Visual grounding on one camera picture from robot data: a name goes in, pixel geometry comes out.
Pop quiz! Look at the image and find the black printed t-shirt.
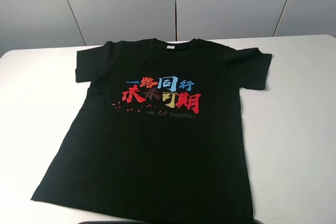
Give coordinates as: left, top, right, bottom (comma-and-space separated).
31, 39, 272, 223

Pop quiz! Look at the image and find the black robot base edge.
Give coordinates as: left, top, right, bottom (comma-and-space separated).
78, 218, 259, 224

